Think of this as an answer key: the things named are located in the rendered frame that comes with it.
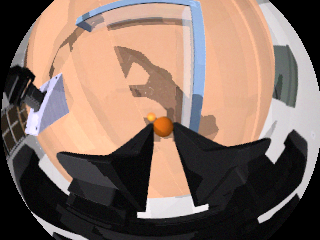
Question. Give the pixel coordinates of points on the clear low l-shaped wall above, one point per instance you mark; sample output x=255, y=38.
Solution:
x=156, y=11

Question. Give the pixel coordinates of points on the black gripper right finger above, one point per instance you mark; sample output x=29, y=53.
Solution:
x=207, y=164

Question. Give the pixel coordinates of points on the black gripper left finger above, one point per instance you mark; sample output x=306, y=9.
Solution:
x=126, y=169

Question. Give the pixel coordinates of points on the light blue wall top trim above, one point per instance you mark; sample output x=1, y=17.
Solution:
x=198, y=47

